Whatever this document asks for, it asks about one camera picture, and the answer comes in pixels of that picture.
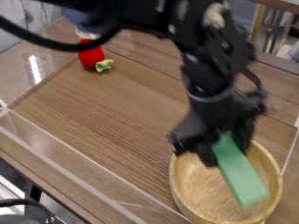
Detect red plush strawberry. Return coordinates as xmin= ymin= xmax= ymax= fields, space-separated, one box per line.
xmin=78 ymin=46 xmax=114 ymax=73

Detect black cable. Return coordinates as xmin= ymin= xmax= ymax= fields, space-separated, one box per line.
xmin=0 ymin=0 xmax=130 ymax=53

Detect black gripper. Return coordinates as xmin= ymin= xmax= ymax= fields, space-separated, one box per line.
xmin=167 ymin=87 xmax=269 ymax=168

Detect wooden brown bowl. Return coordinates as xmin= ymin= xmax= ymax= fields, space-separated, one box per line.
xmin=170 ymin=141 xmax=283 ymax=224

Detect gold metal chair frame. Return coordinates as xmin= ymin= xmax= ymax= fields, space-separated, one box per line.
xmin=250 ymin=4 xmax=295 ymax=54

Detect green rectangular block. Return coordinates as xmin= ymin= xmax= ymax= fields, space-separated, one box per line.
xmin=213 ymin=133 xmax=269 ymax=208

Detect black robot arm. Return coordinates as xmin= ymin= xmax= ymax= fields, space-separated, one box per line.
xmin=42 ymin=0 xmax=266 ymax=166

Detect clear acrylic front wall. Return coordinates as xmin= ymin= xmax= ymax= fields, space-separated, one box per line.
xmin=0 ymin=100 xmax=191 ymax=224

